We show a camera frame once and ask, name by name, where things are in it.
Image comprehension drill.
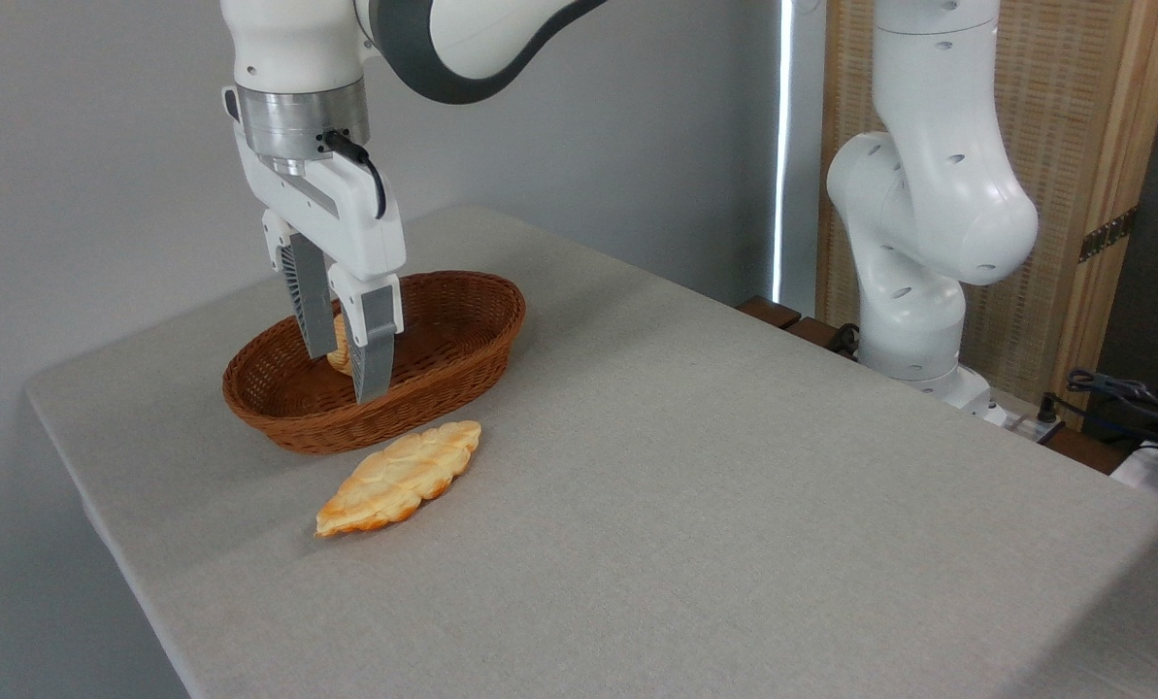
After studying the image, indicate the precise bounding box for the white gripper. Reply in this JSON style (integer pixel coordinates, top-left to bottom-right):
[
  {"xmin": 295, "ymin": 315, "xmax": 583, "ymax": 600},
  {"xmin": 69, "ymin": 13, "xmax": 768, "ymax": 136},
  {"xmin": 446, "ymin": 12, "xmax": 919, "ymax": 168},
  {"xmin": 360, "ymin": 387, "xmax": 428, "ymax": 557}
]
[{"xmin": 233, "ymin": 121, "xmax": 409, "ymax": 406}]

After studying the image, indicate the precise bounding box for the small golden bread roll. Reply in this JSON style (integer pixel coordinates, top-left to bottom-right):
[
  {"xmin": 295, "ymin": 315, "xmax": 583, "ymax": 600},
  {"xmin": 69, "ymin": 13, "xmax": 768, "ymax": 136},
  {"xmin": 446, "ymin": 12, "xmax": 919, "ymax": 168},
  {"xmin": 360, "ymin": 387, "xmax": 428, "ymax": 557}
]
[{"xmin": 326, "ymin": 313, "xmax": 354, "ymax": 378}]

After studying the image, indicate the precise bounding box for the white robot base plug box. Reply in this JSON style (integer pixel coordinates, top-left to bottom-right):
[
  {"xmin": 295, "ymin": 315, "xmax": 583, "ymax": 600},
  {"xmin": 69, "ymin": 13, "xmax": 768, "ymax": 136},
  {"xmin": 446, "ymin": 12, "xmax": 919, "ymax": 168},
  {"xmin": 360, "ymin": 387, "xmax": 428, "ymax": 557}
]
[{"xmin": 984, "ymin": 392, "xmax": 1067, "ymax": 444}]

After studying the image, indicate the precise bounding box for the flat leaf-shaped golden bread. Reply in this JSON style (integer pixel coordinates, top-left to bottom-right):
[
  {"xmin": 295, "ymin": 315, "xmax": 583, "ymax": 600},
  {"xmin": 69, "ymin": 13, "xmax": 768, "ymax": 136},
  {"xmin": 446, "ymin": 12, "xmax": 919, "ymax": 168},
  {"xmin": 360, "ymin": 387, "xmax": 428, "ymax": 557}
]
[{"xmin": 314, "ymin": 419, "xmax": 483, "ymax": 539}]

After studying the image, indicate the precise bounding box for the brown oval wicker basket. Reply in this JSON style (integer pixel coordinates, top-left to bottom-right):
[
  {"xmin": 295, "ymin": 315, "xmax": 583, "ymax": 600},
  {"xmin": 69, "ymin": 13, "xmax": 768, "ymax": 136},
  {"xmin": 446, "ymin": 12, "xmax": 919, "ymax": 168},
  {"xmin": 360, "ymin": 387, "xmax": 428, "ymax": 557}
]
[{"xmin": 221, "ymin": 270, "xmax": 528, "ymax": 456}]

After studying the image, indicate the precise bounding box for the wooden woven folding screen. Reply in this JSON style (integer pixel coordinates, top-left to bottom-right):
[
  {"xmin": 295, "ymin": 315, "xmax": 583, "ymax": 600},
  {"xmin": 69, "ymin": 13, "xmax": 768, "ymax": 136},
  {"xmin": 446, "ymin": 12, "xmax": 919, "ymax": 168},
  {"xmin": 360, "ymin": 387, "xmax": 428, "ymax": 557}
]
[{"xmin": 815, "ymin": 0, "xmax": 1158, "ymax": 430}]

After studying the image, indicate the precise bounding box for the metal screen hinge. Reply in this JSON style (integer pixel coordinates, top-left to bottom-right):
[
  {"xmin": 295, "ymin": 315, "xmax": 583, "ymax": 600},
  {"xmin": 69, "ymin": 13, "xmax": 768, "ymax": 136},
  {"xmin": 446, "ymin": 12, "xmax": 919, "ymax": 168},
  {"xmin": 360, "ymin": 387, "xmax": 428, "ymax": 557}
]
[{"xmin": 1077, "ymin": 205, "xmax": 1140, "ymax": 264}]

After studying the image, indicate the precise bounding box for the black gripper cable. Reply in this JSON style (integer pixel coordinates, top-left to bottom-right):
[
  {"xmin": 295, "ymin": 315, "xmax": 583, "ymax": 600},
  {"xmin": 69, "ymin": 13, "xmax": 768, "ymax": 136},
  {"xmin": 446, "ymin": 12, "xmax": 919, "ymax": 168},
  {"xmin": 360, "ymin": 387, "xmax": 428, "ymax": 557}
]
[{"xmin": 323, "ymin": 130, "xmax": 388, "ymax": 220}]

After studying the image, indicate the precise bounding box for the black cable bundle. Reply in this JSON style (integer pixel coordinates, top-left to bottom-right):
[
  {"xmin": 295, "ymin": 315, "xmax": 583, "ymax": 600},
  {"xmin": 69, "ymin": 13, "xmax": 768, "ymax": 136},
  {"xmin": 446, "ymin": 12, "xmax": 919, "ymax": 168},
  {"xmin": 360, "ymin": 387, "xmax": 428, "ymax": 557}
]
[{"xmin": 1066, "ymin": 368, "xmax": 1158, "ymax": 457}]

